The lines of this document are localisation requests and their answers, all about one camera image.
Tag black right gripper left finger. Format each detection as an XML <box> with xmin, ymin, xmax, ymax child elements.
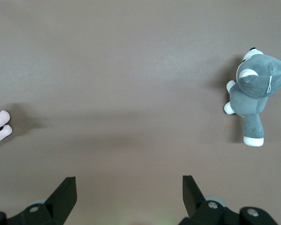
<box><xmin>8</xmin><ymin>177</ymin><xmax>78</xmax><ymax>225</ymax></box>

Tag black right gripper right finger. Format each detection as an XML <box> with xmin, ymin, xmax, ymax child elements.
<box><xmin>179</xmin><ymin>175</ymin><xmax>279</xmax><ymax>225</ymax></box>

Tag grey white husky plush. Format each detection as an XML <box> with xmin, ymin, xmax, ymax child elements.
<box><xmin>223</xmin><ymin>47</ymin><xmax>281</xmax><ymax>148</ymax></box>

